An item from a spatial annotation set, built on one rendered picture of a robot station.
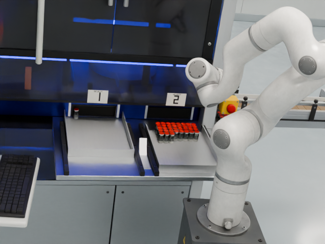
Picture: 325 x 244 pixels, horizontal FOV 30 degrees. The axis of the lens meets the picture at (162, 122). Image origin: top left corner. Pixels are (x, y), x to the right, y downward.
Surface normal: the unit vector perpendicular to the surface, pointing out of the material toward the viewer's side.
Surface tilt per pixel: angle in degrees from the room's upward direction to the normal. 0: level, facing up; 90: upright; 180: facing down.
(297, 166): 0
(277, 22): 79
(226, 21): 90
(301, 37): 52
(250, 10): 90
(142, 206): 90
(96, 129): 0
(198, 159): 0
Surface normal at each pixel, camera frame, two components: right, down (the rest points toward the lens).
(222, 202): -0.46, 0.34
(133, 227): 0.18, 0.46
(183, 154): 0.13, -0.89
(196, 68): -0.33, -0.12
